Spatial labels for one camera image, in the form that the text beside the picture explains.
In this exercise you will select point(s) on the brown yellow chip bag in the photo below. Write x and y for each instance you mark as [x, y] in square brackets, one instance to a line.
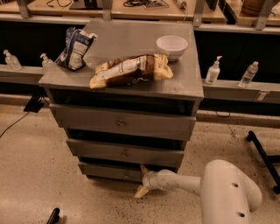
[130, 70]

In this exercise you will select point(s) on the white bowl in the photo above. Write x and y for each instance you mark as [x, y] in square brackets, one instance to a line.
[171, 46]

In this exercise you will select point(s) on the clear water bottle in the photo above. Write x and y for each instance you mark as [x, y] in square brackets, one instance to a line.
[248, 75]

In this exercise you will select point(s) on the grey middle drawer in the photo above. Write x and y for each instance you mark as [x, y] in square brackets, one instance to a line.
[125, 153]

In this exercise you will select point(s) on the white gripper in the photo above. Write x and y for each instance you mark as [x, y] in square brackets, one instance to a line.
[150, 179]

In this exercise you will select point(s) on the grey drawer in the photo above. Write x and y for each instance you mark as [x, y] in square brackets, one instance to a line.
[174, 127]
[125, 153]
[109, 171]

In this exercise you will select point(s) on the clear sanitizer bottle far left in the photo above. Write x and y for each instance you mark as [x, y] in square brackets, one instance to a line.
[12, 61]

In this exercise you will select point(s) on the black floor box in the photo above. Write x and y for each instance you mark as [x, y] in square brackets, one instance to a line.
[34, 105]

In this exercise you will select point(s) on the black stand leg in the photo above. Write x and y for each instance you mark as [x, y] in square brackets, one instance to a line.
[269, 160]

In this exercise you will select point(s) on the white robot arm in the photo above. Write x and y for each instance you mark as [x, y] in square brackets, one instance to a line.
[227, 194]

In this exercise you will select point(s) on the white pump bottle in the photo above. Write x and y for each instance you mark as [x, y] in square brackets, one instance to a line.
[213, 72]

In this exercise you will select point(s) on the clear sanitizer bottle near cabinet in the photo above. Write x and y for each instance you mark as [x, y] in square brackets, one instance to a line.
[46, 62]

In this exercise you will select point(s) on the blue white snack bag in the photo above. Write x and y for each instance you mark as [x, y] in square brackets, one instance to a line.
[77, 44]

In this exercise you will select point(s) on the black object bottom edge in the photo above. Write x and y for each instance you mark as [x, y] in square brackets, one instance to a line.
[54, 217]

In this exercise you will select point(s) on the grey top drawer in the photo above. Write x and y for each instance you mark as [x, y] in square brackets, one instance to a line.
[174, 127]

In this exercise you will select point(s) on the grey drawer cabinet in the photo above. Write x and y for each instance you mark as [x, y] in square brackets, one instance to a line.
[179, 96]

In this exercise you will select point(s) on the grey bottom drawer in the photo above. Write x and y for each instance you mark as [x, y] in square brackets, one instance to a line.
[109, 171]

